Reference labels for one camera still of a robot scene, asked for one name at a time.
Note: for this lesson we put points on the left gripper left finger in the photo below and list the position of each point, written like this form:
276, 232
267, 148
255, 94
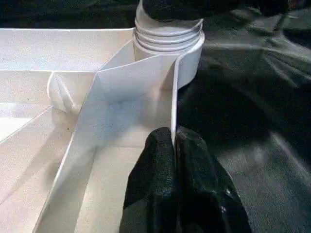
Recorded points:
153, 189

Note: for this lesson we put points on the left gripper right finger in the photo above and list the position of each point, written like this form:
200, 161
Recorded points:
206, 194

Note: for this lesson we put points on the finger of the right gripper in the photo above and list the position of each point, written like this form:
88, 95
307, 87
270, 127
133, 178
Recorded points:
175, 9

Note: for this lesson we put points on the white plastic table leg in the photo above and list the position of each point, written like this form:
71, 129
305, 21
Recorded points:
165, 31

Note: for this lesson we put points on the white plastic table top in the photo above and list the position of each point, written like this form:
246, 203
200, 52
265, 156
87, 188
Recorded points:
48, 145

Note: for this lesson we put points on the black mat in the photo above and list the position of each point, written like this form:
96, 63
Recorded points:
243, 121

